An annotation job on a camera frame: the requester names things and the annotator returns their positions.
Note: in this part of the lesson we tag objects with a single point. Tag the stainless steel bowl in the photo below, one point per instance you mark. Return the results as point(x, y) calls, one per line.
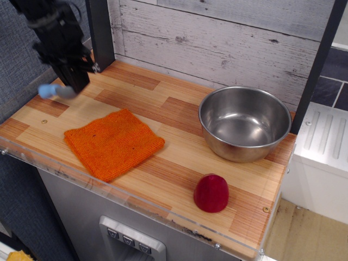
point(243, 124)

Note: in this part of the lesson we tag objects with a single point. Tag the grey cabinet with dispenser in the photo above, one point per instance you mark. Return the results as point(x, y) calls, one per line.
point(106, 227)

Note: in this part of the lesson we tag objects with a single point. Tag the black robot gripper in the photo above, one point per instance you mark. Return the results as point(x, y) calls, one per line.
point(61, 45)

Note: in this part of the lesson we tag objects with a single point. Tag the clear acrylic front guard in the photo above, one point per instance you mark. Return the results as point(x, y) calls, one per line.
point(242, 251)

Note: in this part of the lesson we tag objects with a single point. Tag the yellow object at corner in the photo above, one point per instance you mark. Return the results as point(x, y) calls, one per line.
point(19, 256)

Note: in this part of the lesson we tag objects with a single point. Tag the blue handled grey spoon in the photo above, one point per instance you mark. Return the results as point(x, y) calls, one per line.
point(46, 91)

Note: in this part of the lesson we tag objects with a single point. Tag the orange knitted towel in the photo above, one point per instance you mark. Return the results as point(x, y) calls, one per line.
point(110, 146)

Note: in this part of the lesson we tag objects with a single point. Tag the white toy sink unit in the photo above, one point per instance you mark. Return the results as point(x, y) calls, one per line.
point(317, 171)

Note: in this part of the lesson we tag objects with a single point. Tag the black right frame post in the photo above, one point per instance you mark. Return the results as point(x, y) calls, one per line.
point(320, 58)

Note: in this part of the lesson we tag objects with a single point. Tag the red plastic fruit half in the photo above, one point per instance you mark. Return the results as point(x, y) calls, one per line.
point(211, 193)

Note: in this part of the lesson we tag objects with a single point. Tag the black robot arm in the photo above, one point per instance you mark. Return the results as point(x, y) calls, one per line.
point(23, 6)

